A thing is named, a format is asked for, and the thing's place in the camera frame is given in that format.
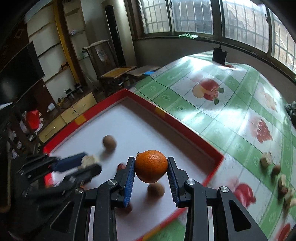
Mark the red date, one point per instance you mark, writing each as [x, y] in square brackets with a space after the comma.
[120, 166]

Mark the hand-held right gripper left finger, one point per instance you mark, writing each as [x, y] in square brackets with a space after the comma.
[129, 183]

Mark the wooden chair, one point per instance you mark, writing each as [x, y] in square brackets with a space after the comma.
[115, 74]

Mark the tall black column unit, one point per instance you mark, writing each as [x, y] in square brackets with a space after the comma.
[115, 34]

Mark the low wooden stool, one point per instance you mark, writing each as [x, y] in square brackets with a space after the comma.
[138, 71]

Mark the pile of sugarcane chunks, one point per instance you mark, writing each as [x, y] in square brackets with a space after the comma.
[266, 160]

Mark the brown longan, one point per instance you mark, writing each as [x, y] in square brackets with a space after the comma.
[108, 143]
[156, 190]
[276, 170]

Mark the green fruit-print tablecloth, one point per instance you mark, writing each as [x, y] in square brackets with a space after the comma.
[231, 115]

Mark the window with metal grille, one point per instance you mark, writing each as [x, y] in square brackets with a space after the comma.
[196, 16]

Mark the blue flat item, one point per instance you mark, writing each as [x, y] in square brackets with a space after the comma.
[149, 72]

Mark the red cardboard box tray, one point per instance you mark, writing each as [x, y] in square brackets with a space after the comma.
[138, 129]

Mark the red paper bag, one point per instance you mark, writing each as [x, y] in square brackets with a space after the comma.
[32, 118]

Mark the white light bulb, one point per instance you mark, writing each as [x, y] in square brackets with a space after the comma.
[50, 107]

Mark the green cloth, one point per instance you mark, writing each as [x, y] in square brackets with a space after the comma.
[188, 36]

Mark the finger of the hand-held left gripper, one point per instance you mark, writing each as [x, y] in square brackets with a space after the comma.
[86, 173]
[69, 163]

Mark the black charger dock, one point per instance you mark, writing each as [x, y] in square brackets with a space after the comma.
[72, 91]

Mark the dark plastic bag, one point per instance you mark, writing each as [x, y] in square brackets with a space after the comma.
[291, 113]

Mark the black box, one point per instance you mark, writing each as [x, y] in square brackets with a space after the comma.
[219, 55]

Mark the orange mandarin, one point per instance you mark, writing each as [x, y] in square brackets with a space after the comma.
[151, 165]

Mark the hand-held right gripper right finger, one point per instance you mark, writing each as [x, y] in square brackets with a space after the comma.
[173, 183]

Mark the cut white sugarcane piece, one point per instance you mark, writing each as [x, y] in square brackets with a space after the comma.
[89, 161]

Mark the wall shelf unit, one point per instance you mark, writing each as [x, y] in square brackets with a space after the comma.
[46, 34]

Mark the black flat television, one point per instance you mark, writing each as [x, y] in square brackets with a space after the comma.
[18, 71]

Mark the yellow drawer cabinet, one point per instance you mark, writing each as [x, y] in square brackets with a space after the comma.
[69, 112]

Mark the yellow vertical board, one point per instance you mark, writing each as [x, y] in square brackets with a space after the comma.
[66, 46]

